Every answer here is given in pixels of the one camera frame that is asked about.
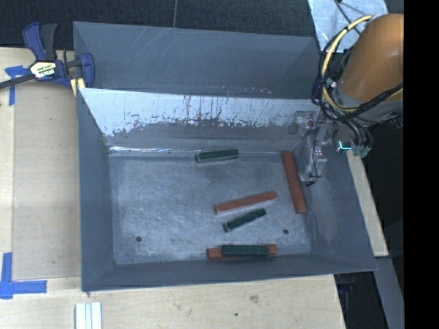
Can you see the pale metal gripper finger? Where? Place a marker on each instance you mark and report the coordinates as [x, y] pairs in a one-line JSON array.
[[304, 120], [311, 163]]

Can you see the red-brown flat block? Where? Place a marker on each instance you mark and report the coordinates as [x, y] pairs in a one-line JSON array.
[[245, 201], [213, 254], [294, 183]]

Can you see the dark green flat block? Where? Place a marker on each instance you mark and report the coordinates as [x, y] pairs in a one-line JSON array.
[[216, 155], [244, 219], [245, 250]]

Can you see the grey metal bin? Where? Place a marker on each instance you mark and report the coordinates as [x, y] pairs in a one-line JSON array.
[[164, 197]]

